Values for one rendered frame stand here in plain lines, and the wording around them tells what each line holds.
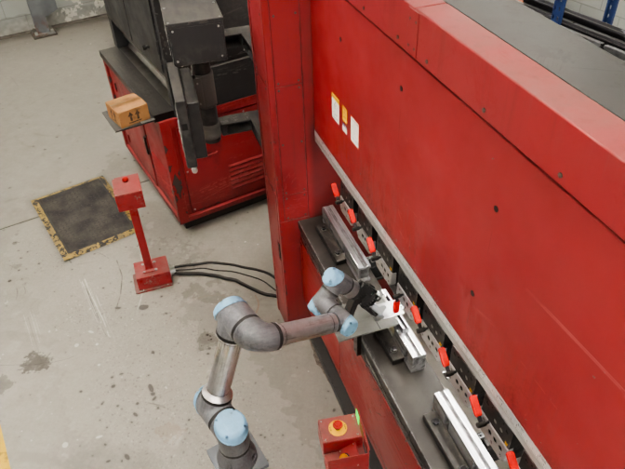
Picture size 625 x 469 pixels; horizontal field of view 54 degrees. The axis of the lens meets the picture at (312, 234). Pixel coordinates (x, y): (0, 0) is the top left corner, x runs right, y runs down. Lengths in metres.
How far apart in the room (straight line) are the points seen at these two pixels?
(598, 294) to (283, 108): 1.86
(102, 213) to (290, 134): 2.43
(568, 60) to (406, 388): 1.46
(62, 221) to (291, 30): 2.89
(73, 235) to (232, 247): 1.22
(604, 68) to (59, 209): 4.37
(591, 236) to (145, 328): 3.15
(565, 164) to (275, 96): 1.75
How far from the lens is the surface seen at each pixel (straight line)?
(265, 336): 2.06
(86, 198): 5.28
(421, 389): 2.54
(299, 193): 3.16
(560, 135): 1.33
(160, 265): 4.28
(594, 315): 1.42
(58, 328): 4.27
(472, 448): 2.31
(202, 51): 2.85
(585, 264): 1.39
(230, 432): 2.29
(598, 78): 1.49
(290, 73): 2.82
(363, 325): 2.56
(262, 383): 3.64
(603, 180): 1.26
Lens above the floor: 2.91
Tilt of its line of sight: 40 degrees down
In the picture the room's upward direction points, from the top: 2 degrees counter-clockwise
